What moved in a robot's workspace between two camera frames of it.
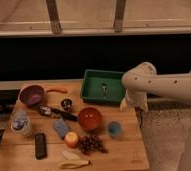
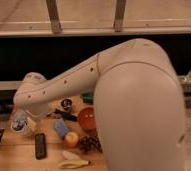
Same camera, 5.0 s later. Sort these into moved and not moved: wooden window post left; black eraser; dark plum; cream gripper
Moved: cream gripper
Not moved: wooden window post left; dark plum; black eraser
